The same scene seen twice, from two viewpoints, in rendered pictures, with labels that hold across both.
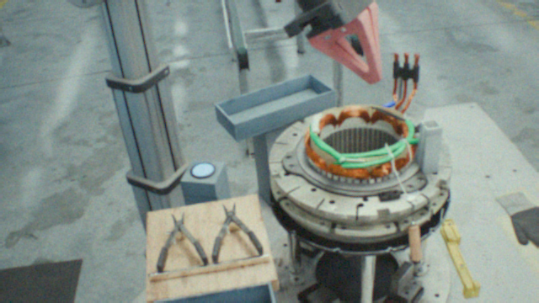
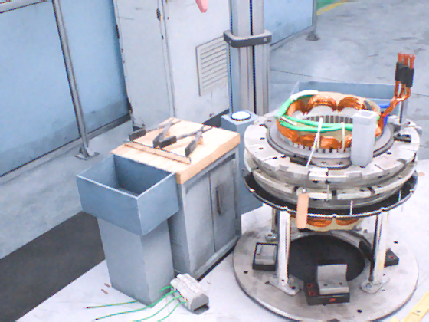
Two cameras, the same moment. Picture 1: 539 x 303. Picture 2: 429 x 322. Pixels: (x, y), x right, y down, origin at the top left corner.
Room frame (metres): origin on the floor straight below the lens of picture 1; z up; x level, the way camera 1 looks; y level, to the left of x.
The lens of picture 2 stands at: (-0.05, -0.64, 1.54)
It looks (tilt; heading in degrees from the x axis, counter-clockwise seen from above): 30 degrees down; 50
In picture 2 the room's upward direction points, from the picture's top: 7 degrees counter-clockwise
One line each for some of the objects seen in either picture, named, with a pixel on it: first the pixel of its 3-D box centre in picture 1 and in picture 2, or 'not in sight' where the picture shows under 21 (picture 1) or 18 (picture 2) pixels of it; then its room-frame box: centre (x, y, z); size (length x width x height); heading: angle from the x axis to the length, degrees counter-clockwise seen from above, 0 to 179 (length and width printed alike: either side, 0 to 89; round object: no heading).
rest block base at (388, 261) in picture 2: not in sight; (378, 252); (0.84, -0.24, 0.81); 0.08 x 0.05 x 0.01; 58
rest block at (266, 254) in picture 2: (323, 299); (266, 252); (0.67, -0.07, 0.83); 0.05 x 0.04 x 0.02; 32
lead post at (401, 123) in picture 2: (397, 93); (403, 98); (0.86, -0.25, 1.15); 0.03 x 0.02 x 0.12; 176
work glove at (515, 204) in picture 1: (536, 223); not in sight; (0.83, -0.59, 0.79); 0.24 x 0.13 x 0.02; 4
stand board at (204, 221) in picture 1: (207, 248); (175, 147); (0.61, 0.11, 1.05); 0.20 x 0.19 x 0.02; 6
